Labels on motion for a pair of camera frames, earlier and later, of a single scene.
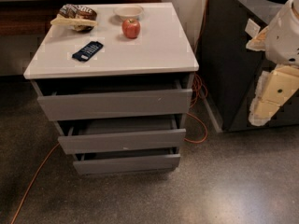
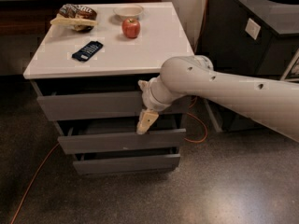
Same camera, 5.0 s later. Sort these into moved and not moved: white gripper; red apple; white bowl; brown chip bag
Moved: white gripper
Not moved: brown chip bag; white bowl; red apple
